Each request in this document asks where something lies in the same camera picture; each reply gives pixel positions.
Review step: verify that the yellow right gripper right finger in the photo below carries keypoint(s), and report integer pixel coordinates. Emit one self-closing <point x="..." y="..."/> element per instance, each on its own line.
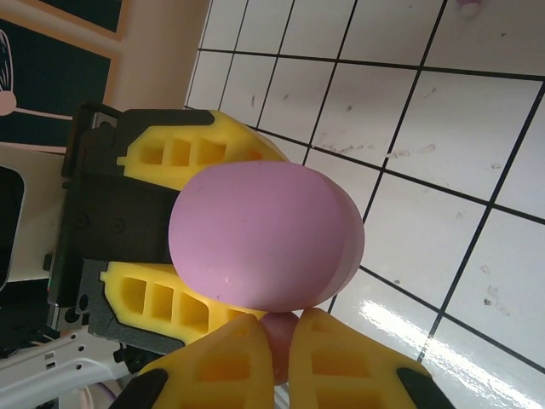
<point x="340" y="341"/>

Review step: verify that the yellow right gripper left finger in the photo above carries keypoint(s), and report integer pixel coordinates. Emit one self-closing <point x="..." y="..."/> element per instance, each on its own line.
<point x="238" y="349"/>

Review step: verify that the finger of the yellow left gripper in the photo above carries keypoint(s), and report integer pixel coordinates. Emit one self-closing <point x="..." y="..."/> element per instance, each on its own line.
<point x="127" y="277"/>
<point x="221" y="145"/>

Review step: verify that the pink earbud charging case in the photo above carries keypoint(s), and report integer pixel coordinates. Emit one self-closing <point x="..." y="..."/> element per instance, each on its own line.
<point x="264" y="234"/>

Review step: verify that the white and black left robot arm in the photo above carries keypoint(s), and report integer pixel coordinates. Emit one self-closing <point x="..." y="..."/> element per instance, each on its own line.
<point x="102" y="366"/>

